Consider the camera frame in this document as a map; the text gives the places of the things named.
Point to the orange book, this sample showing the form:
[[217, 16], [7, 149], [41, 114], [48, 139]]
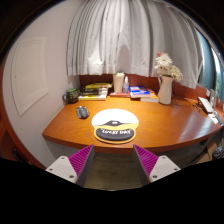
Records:
[[153, 98]]

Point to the cream tumbler with lid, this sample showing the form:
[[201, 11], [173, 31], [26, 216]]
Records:
[[118, 83]]

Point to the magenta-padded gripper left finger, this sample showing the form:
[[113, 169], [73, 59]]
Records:
[[63, 166]]

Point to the dark grey computer mouse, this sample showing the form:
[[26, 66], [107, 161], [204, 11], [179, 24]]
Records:
[[82, 112]]

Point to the white ceramic jug vase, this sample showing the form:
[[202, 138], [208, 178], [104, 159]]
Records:
[[165, 91]]

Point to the clear spray bottle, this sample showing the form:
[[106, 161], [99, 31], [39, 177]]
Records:
[[125, 86]]

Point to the white flower bouquet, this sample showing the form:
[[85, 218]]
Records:
[[165, 65]]

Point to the white pleated curtain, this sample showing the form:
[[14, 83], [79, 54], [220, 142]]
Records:
[[133, 36]]

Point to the blue book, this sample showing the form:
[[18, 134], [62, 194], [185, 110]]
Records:
[[139, 91]]

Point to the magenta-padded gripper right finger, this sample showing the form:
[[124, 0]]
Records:
[[163, 166]]

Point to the red book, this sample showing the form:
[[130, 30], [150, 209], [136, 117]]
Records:
[[116, 94]]

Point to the dark mug with green inside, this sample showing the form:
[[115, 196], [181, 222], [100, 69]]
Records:
[[71, 96]]

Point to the window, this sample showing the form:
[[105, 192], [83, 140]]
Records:
[[208, 66]]

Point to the white flat device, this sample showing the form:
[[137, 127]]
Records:
[[205, 104]]

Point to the white yellow black mouse pad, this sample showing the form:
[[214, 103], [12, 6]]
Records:
[[115, 123]]

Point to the yellow and white book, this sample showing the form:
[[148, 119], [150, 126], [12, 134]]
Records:
[[92, 97]]

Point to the black book with white edge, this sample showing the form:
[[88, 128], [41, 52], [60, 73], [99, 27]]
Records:
[[93, 90], [92, 93]]

